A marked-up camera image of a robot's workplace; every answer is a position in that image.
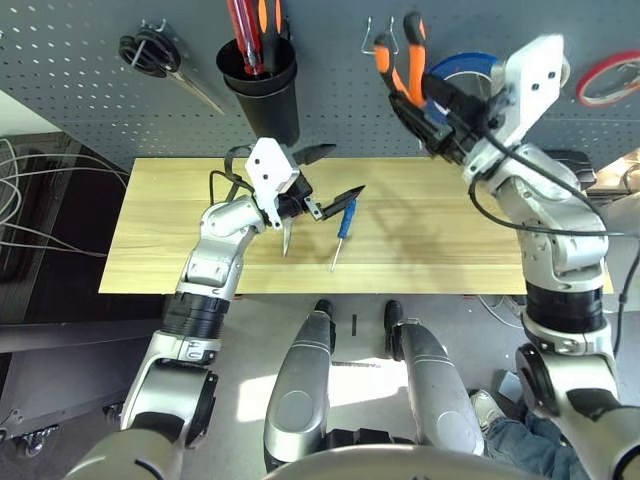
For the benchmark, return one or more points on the silver floor strip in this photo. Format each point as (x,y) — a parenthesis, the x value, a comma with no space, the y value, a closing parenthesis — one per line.
(355,365)

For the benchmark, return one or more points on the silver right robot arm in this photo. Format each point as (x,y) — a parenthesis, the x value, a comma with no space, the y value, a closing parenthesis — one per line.
(550,225)

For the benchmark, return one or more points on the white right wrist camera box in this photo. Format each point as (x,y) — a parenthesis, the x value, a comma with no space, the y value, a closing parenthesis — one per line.
(530,85)

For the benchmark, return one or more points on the blue jeans leg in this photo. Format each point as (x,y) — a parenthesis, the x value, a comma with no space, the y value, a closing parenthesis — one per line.
(525,445)

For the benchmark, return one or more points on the silver robot leg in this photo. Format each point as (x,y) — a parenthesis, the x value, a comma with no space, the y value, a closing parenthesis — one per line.
(435,380)
(300,390)

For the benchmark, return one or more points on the white sneaker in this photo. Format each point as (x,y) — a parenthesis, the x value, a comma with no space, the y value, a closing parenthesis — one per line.
(487,407)

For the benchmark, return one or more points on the blue tape roll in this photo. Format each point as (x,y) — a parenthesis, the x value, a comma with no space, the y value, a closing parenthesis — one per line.
(465,62)

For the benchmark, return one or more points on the cart caster wheel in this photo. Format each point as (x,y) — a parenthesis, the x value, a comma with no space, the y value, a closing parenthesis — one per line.
(32,442)

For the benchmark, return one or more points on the dark cart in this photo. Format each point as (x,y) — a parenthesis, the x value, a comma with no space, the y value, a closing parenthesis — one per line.
(50,300)

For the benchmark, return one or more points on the silver robot right leg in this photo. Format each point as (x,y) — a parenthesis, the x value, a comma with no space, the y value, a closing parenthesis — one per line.
(435,380)

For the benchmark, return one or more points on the grey perforated pegboard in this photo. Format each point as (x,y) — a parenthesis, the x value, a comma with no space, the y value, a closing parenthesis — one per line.
(340,100)

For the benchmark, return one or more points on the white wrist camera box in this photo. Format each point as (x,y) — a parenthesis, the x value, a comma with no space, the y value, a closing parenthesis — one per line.
(267,170)
(530,85)

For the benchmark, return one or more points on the metal peg hook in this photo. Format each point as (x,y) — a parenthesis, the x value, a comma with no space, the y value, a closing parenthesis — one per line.
(152,26)
(622,70)

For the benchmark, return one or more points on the black robot right foot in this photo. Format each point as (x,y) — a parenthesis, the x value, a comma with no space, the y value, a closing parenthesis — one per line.
(393,315)

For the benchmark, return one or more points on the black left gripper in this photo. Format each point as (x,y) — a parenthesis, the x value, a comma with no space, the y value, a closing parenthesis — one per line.
(295,197)

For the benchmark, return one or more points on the silver robot left leg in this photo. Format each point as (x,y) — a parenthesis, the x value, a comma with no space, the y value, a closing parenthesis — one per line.
(300,390)

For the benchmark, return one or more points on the orange black pliers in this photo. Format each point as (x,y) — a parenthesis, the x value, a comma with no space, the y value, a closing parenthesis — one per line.
(414,75)

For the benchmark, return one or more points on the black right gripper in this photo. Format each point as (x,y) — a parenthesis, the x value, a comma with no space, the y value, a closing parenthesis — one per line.
(470,130)

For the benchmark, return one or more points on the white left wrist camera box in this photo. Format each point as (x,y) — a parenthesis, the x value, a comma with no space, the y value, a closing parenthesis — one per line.
(267,170)

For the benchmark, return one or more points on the black floor tape strip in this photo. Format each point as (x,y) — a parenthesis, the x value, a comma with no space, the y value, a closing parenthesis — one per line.
(354,325)

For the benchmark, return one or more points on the red tape roll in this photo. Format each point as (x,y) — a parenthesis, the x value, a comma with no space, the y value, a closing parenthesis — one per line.
(581,87)

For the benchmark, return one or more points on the silver robot torso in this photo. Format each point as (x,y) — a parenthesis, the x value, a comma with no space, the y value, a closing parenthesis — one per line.
(400,465)

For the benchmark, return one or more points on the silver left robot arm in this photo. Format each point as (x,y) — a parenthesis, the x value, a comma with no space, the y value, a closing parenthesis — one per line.
(215,260)

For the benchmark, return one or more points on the black plastic tool case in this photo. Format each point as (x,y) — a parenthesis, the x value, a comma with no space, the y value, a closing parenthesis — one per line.
(575,160)

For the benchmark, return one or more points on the black plastic cup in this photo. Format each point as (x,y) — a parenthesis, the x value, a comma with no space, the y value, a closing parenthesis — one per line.
(270,115)

